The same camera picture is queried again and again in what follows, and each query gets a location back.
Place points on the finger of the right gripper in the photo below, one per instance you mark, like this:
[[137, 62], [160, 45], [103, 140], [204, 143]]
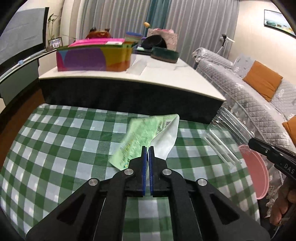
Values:
[[263, 148]]

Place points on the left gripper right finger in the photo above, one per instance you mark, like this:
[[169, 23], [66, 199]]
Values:
[[198, 210]]

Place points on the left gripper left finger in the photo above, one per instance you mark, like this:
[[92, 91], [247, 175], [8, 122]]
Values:
[[96, 210]]

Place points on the clear plastic packaging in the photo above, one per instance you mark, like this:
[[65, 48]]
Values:
[[225, 134]]

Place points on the green snack wrapper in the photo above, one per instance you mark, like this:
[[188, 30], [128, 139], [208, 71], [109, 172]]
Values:
[[159, 132]]

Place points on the pink trash bin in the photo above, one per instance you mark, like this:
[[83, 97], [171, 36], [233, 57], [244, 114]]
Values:
[[257, 170]]

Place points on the person's right hand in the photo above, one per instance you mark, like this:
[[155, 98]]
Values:
[[286, 195]]

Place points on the orange cushion near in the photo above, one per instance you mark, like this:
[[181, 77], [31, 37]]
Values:
[[290, 127]]

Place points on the orange cushion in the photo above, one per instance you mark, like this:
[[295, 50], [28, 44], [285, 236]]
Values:
[[290, 127], [264, 80]]

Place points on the grey covered sofa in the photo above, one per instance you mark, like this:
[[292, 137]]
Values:
[[264, 119]]

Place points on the orange cushion far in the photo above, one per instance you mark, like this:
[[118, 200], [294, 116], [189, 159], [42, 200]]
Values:
[[264, 80]]

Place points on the white top coffee table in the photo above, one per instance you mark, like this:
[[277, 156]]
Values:
[[149, 87]]

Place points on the tv cabinet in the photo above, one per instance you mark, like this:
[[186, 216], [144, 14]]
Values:
[[14, 80]]

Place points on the dark green round tin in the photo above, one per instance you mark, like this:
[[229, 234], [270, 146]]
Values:
[[164, 54]]

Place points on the grey curtains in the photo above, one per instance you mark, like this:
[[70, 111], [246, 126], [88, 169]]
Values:
[[197, 23]]

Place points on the colourful gift box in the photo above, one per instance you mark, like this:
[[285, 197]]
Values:
[[100, 54]]

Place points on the pink lace basket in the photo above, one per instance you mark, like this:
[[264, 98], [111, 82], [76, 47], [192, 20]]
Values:
[[170, 37]]

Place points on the black hat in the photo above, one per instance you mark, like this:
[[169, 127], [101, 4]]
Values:
[[154, 41]]

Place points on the red teapot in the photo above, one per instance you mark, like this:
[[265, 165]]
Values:
[[95, 34]]

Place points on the stack of coloured bowls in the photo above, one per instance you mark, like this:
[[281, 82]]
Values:
[[133, 37]]

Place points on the television with grey cover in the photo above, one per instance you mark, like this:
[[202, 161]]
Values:
[[24, 35]]

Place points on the teal curtain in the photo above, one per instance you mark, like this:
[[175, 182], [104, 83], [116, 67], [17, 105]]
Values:
[[157, 13]]

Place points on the white air conditioner tower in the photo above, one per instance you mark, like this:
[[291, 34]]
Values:
[[68, 22]]

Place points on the potted plant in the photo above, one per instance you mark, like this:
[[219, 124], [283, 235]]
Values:
[[51, 20]]

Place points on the wall painting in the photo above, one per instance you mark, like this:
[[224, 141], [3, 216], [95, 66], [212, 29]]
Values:
[[276, 20]]

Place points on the photo frame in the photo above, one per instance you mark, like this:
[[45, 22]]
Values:
[[56, 43]]

